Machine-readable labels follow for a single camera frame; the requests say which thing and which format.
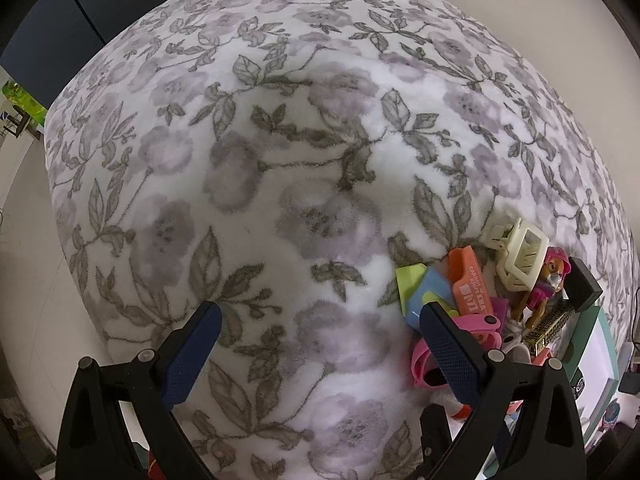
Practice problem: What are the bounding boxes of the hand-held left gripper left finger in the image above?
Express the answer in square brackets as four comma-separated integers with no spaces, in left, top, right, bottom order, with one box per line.
[56,301,222,480]

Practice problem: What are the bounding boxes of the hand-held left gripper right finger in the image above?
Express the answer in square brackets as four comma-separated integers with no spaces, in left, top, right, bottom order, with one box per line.
[419,302,587,480]

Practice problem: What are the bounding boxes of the pink silicone wristband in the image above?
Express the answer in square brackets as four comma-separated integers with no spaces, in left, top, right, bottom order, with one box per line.
[411,310,503,391]

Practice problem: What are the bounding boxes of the orange silicone wristband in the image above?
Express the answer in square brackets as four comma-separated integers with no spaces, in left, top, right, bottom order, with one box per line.
[446,246,493,318]

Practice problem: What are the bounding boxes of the gold metal comb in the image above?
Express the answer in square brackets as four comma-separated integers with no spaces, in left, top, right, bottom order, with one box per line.
[522,300,576,361]

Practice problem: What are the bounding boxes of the pink pup toy figure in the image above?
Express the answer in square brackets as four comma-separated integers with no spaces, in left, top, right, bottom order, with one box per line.
[510,246,571,333]

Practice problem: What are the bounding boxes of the cream hair claw clip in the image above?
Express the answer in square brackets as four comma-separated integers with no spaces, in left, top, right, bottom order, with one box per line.
[482,217,551,291]

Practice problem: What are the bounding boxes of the teal cardboard box tray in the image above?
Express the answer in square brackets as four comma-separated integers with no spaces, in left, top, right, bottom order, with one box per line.
[545,305,626,461]

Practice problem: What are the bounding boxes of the small black box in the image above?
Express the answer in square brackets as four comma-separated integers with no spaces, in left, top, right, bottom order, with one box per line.
[567,256,603,313]

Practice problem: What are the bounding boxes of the white and orange plastic piece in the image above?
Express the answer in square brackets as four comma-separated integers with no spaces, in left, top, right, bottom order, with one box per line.
[432,391,473,422]

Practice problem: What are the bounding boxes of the round colourful tin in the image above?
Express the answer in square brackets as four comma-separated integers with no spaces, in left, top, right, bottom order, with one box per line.
[600,397,623,431]

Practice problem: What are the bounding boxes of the floral printed blanket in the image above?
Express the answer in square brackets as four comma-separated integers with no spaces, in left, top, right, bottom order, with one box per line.
[44,0,640,480]

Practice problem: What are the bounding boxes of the green printed package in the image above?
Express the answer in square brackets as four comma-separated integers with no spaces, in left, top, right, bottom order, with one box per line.
[2,80,49,126]

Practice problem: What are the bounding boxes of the dark blue cabinet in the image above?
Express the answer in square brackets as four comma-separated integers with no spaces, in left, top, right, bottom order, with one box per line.
[0,0,177,111]

